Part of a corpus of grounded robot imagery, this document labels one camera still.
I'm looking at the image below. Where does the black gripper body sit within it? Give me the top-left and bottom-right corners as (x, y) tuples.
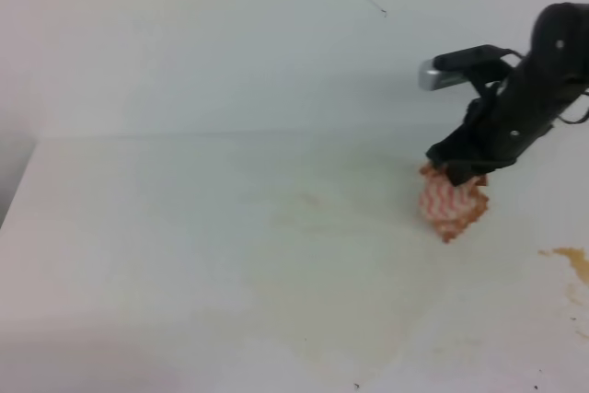
(426, 55), (588, 172)

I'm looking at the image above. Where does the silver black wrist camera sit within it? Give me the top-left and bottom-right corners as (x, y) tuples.
(418, 44), (513, 91)

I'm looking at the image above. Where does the black cable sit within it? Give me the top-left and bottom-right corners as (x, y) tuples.
(554, 93), (589, 126)

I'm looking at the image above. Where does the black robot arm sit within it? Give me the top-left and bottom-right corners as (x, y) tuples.
(420, 3), (588, 187)

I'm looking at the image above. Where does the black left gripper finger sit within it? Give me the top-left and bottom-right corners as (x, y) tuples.
(446, 161), (483, 187)

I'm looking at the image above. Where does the small coffee stain at right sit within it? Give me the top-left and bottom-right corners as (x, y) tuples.
(538, 248), (589, 285)

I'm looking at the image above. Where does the pink white striped rag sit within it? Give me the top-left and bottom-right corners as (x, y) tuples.
(418, 163), (489, 243)

